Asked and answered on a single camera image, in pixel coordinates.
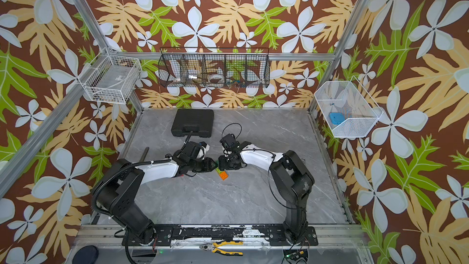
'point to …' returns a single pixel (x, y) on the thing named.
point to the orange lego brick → (223, 175)
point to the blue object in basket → (336, 118)
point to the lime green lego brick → (218, 171)
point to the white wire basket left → (112, 79)
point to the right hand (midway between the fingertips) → (222, 168)
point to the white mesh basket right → (347, 109)
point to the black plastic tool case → (199, 122)
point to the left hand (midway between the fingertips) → (216, 164)
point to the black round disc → (85, 255)
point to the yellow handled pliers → (212, 247)
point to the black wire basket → (211, 67)
